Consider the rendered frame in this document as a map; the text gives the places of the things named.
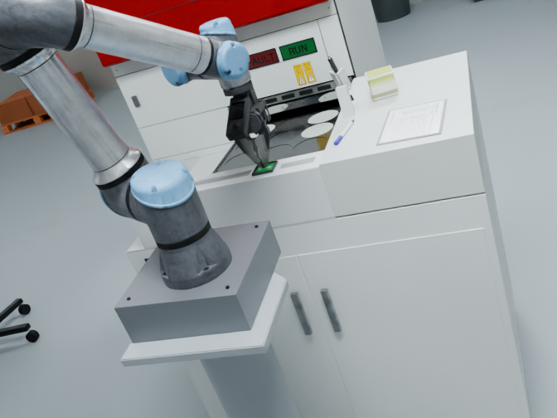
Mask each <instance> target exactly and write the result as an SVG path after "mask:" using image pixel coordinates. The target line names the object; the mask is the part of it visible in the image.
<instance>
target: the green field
mask: <svg viewBox="0 0 557 418"><path fill-rule="evenodd" d="M280 50H281V52H282V55H283V59H284V60H286V59H288V58H292V57H295V56H300V55H304V54H308V53H310V52H314V51H316V48H315V46H314V43H313V39H310V40H307V41H301V42H299V43H295V44H292V45H289V46H284V47H280Z"/></svg>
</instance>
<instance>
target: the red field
mask: <svg viewBox="0 0 557 418"><path fill-rule="evenodd" d="M276 61H278V59H277V56H276V54H275V51H274V50H271V51H266V52H263V53H259V54H256V55H253V56H250V57H249V69H252V68H255V67H258V66H264V65H267V64H270V63H274V62H276Z"/></svg>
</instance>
